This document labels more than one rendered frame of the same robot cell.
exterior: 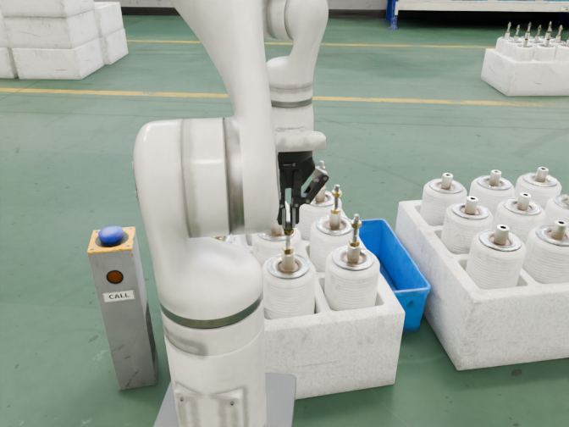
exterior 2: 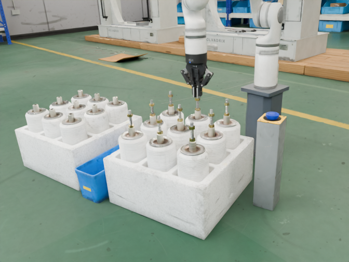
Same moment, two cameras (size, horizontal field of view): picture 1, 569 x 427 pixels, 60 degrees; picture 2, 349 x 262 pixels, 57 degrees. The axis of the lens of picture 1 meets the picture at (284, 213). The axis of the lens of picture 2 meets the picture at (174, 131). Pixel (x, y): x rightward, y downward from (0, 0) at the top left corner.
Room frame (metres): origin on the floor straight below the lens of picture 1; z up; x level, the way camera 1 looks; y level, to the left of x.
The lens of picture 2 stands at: (1.55, 0.73, 0.68)
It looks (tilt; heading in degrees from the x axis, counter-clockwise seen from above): 23 degrees down; 226
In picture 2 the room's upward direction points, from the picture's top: 3 degrees counter-clockwise
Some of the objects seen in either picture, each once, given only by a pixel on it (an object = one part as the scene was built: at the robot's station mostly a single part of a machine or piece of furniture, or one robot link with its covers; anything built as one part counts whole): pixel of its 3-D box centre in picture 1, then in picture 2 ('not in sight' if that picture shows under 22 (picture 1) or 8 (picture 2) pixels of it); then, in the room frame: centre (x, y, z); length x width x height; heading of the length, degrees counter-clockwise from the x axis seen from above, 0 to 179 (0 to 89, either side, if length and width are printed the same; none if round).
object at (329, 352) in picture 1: (277, 296); (182, 169); (0.82, 0.02, 0.09); 0.39 x 0.39 x 0.18; 11
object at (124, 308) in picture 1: (127, 313); (268, 163); (0.69, 0.29, 0.16); 0.07 x 0.07 x 0.31; 11
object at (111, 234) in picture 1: (111, 235); (272, 116); (0.69, 0.29, 0.32); 0.04 x 0.04 x 0.02
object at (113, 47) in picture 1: (91, 45); not in sight; (3.65, 1.39, 0.09); 0.39 x 0.39 x 0.18; 88
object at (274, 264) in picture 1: (288, 266); (198, 117); (0.70, -0.01, 0.25); 0.08 x 0.08 x 0.01
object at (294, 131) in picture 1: (290, 118); (199, 42); (0.68, -0.01, 0.52); 0.11 x 0.09 x 0.06; 6
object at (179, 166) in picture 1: (203, 222); (268, 26); (0.35, 0.07, 0.54); 0.09 x 0.09 x 0.17; 7
